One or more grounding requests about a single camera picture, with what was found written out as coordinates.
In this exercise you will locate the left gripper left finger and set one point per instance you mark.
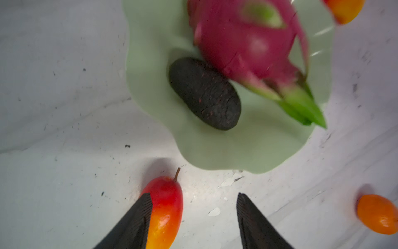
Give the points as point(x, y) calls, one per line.
point(131, 232)

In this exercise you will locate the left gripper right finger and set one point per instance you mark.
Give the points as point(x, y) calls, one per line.
point(256, 231)

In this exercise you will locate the large red yellow mango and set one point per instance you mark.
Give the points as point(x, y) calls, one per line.
point(167, 209)

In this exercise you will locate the black avocado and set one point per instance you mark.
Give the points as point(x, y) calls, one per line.
point(206, 92)

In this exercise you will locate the pink dragon fruit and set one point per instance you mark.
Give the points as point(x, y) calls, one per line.
point(262, 46)

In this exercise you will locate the small red yellow mango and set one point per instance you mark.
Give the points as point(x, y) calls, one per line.
point(344, 11)

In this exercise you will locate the green scalloped fruit bowl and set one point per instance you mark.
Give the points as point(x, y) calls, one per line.
point(241, 85)

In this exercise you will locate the orange tangerine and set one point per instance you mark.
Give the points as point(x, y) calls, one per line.
point(378, 214)

